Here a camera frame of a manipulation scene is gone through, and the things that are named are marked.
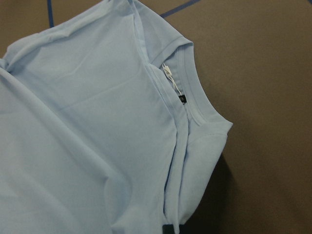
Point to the light blue t-shirt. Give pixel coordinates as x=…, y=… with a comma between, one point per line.
x=104, y=126

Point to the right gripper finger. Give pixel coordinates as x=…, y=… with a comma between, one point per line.
x=168, y=229

